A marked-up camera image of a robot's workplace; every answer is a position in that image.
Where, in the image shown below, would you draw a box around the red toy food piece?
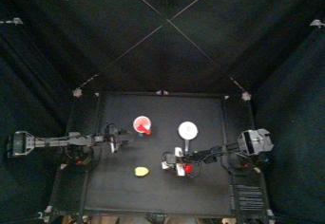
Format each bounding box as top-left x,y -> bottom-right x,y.
138,125 -> 153,136

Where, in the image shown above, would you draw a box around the white toy frying pan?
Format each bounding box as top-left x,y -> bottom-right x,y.
177,121 -> 200,155

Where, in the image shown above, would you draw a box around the yellow toy food piece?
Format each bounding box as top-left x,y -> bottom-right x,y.
134,166 -> 152,177

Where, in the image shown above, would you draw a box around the red toy cup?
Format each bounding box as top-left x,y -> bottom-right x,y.
133,115 -> 154,133

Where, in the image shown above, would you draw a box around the thin diagonal brace wire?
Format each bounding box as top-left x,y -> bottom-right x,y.
117,0 -> 248,93
78,0 -> 227,89

